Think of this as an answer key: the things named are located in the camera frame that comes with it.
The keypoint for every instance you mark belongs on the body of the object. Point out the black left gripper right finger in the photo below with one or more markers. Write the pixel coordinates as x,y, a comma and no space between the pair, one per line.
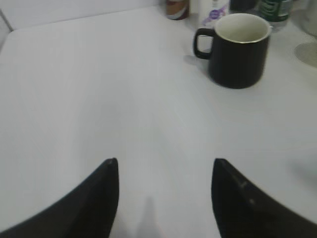
242,210

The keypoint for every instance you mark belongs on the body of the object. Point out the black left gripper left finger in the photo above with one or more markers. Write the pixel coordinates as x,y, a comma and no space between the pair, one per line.
88,211

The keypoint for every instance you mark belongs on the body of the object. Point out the black mug with white interior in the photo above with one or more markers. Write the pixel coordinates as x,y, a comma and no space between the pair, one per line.
236,49

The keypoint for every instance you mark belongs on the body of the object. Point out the dark grey mug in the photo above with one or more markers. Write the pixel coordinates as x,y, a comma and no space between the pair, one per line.
242,6

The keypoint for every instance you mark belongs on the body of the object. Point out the yellow paper cup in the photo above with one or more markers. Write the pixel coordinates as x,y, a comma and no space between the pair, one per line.
307,53

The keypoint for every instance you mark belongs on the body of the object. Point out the clear water bottle green label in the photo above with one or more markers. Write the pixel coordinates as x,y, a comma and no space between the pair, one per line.
276,12

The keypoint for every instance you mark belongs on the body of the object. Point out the brown coffee drink bottle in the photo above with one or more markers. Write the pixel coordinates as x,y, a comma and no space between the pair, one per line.
177,9

